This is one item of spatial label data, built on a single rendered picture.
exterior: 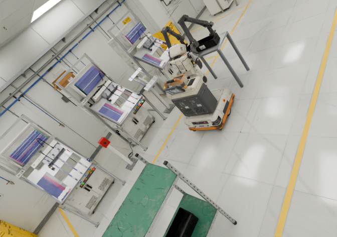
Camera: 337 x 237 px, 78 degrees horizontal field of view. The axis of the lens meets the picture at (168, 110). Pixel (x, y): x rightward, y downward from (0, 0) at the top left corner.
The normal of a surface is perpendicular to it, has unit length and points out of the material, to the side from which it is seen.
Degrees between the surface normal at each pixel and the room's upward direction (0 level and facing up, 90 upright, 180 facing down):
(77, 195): 90
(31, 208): 90
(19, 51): 90
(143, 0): 90
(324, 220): 0
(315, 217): 0
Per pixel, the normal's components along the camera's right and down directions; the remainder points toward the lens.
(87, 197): 0.62, -0.04
